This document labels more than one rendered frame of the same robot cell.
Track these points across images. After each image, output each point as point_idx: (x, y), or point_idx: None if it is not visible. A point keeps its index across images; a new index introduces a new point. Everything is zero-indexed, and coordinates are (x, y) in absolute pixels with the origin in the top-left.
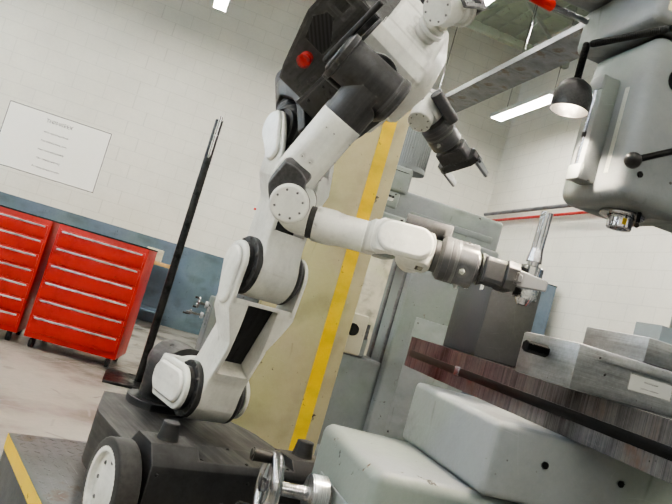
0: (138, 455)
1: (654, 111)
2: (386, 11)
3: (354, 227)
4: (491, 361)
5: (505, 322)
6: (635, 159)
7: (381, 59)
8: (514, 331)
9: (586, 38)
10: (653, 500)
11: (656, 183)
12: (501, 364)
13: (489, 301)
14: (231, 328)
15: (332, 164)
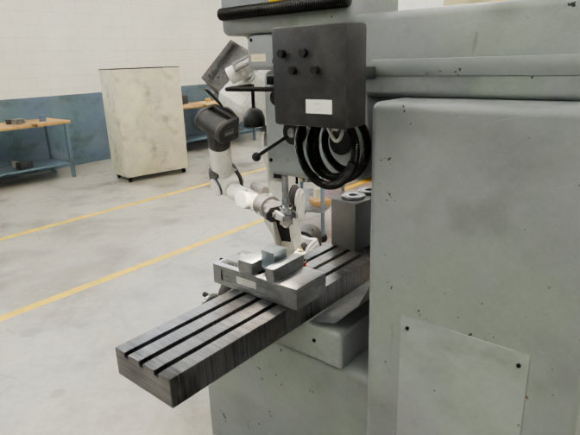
0: (227, 287)
1: (268, 121)
2: (226, 80)
3: (235, 193)
4: (324, 249)
5: (341, 224)
6: (252, 158)
7: (210, 117)
8: (346, 230)
9: None
10: (295, 336)
11: (280, 162)
12: (329, 251)
13: (331, 213)
14: (269, 230)
15: (223, 166)
